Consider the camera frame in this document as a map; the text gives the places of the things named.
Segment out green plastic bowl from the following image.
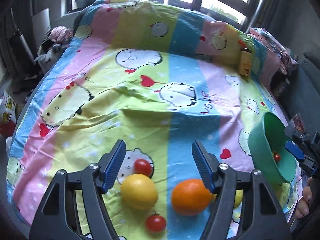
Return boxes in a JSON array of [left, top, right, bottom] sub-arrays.
[[248, 112, 296, 185]]

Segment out yellow lemon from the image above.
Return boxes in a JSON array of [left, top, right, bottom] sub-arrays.
[[120, 174, 158, 211]]

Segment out red cherry tomato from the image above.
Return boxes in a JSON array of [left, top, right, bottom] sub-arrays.
[[145, 214, 167, 233]]

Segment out person's hand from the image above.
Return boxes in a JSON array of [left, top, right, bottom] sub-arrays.
[[295, 177, 313, 219]]

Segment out snack packet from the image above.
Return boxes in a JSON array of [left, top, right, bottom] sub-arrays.
[[292, 113, 306, 133]]

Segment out yellow pear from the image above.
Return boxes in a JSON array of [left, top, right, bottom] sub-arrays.
[[212, 190, 243, 209]]

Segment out dark grey sofa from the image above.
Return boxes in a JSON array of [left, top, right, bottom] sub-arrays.
[[271, 51, 319, 133]]

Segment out orange fruit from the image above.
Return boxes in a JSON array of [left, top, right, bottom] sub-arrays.
[[171, 179, 213, 216]]

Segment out pile of patterned clothes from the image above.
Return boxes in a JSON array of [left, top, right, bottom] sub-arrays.
[[249, 28, 298, 75]]

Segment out yellow bear bottle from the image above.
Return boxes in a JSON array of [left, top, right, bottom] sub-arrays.
[[238, 48, 252, 77]]

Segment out colourful cartoon bed sheet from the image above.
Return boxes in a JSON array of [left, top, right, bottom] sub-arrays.
[[7, 0, 302, 239]]

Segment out pink crumpled cloth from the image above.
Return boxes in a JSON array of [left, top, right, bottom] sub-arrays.
[[49, 25, 73, 43]]

